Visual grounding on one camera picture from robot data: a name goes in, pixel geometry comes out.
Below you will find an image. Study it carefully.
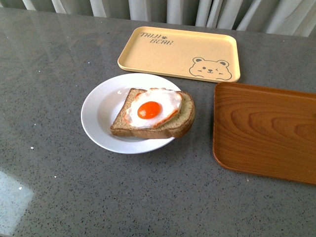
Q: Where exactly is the grey curtain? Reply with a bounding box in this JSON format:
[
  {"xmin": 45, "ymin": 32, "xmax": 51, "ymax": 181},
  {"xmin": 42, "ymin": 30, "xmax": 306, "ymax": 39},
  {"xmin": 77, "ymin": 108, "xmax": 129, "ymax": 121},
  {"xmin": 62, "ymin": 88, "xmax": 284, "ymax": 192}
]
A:
[{"xmin": 0, "ymin": 0, "xmax": 316, "ymax": 37}]

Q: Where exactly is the white round plate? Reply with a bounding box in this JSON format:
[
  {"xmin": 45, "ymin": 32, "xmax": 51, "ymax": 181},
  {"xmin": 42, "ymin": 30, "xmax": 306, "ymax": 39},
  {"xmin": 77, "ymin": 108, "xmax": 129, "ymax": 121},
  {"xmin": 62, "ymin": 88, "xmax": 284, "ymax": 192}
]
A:
[{"xmin": 81, "ymin": 73, "xmax": 180, "ymax": 154}]

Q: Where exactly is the bottom brown bread slice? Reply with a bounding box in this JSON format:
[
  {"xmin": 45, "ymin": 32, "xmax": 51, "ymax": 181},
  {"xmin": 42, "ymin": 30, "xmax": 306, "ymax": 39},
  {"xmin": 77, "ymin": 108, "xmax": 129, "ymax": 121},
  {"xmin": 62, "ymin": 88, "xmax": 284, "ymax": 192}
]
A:
[{"xmin": 110, "ymin": 88, "xmax": 195, "ymax": 139}]

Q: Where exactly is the yellow bear tray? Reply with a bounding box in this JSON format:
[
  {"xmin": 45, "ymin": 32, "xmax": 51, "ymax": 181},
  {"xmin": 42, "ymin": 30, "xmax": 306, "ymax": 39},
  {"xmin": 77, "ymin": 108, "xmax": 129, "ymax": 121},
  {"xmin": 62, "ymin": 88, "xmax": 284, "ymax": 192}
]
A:
[{"xmin": 118, "ymin": 27, "xmax": 240, "ymax": 83}]

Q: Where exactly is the fried egg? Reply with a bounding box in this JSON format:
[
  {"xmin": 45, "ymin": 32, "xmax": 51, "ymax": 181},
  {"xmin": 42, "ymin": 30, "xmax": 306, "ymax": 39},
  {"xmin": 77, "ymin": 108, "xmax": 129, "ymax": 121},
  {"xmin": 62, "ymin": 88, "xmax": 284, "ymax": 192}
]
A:
[{"xmin": 124, "ymin": 88, "xmax": 182, "ymax": 128}]

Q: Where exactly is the brown wooden tray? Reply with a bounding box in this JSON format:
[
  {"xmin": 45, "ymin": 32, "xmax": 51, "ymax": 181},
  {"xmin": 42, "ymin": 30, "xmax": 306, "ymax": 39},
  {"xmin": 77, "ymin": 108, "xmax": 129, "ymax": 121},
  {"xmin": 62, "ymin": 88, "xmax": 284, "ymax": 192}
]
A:
[{"xmin": 213, "ymin": 82, "xmax": 316, "ymax": 184}]

